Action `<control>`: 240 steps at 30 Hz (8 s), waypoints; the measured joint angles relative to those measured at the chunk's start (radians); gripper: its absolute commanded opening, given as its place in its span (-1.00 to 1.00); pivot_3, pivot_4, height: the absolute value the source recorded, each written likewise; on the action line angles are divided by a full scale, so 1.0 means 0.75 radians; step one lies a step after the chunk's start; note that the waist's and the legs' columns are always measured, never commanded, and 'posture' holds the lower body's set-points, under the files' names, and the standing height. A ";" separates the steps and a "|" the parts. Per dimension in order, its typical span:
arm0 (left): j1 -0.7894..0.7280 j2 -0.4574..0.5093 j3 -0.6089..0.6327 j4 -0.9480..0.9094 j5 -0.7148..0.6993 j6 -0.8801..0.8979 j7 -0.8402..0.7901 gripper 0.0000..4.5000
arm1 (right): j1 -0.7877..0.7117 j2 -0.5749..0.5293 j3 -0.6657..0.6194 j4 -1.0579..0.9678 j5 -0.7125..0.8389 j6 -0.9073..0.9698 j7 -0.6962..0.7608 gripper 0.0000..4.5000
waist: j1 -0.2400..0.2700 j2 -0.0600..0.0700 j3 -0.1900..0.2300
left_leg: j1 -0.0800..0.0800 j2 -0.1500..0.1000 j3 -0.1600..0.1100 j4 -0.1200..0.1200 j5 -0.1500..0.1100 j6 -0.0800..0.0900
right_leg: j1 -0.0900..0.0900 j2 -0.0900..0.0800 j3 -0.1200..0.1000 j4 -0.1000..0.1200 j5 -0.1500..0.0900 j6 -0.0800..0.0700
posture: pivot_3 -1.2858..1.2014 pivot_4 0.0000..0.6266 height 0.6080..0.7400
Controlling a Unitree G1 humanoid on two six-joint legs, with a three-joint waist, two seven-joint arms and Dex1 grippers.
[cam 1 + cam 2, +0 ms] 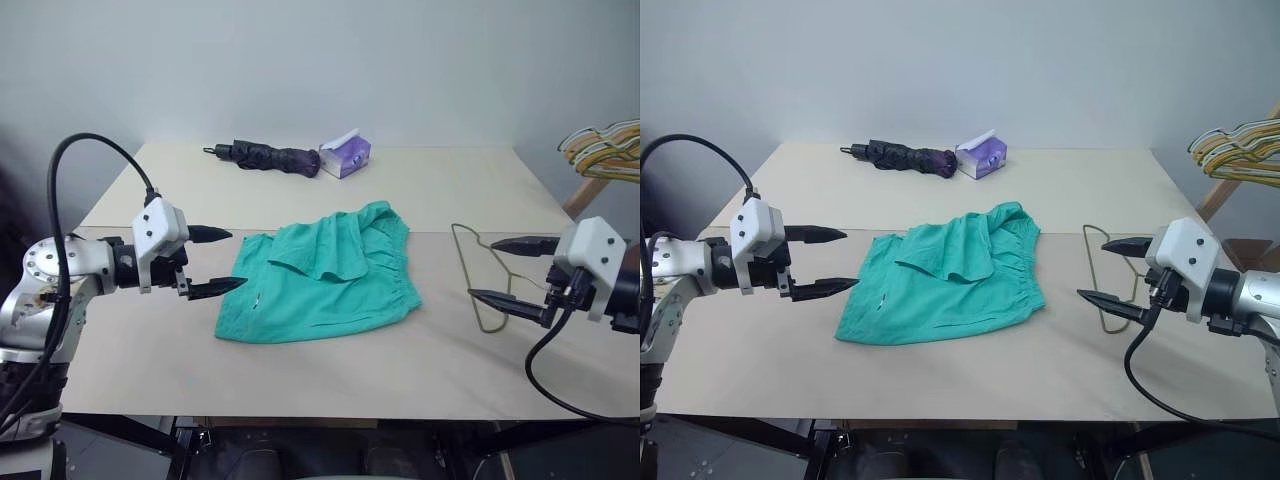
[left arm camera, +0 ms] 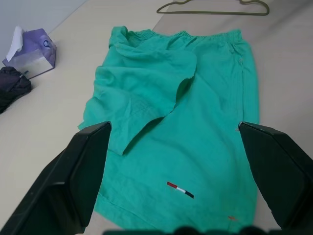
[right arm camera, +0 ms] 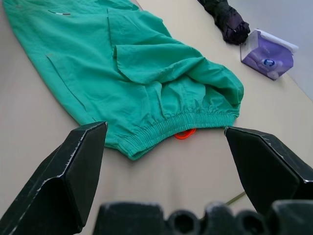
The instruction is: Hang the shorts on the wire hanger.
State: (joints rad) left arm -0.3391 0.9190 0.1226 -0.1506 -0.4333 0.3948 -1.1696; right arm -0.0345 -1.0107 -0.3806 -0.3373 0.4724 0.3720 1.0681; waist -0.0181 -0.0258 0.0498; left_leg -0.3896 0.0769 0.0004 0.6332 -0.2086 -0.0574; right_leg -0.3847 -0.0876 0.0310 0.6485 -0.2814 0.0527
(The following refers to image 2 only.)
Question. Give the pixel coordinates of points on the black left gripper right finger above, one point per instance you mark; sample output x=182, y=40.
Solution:
x=283, y=176

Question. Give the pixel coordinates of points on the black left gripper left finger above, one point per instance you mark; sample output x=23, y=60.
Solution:
x=56, y=186

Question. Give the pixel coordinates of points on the green shorts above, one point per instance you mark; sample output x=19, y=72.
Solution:
x=195, y=122

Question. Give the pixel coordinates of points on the olive clothes hanger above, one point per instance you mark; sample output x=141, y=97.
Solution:
x=207, y=12

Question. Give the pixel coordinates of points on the black folded cloth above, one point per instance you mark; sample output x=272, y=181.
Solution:
x=12, y=88

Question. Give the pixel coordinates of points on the purple tissue box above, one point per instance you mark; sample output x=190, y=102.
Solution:
x=36, y=54

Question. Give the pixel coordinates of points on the white tissue sheet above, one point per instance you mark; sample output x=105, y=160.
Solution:
x=15, y=41

